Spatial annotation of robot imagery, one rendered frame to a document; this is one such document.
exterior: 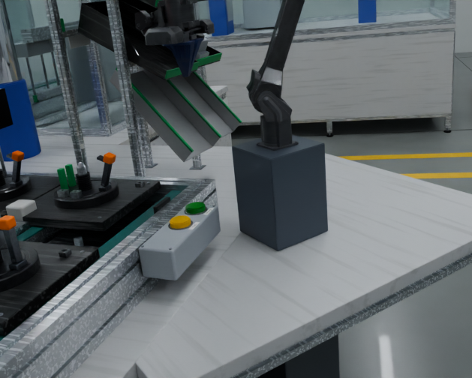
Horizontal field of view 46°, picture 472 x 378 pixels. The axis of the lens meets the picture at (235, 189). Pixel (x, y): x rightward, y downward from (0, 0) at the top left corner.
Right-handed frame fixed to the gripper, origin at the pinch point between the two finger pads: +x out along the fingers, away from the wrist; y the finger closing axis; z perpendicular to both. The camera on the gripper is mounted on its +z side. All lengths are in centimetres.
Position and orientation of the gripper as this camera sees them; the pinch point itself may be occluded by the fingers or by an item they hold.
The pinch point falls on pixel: (184, 58)
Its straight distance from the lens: 113.2
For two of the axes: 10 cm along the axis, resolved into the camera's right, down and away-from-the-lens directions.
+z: -9.3, -0.6, 3.6
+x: 0.8, 9.3, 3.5
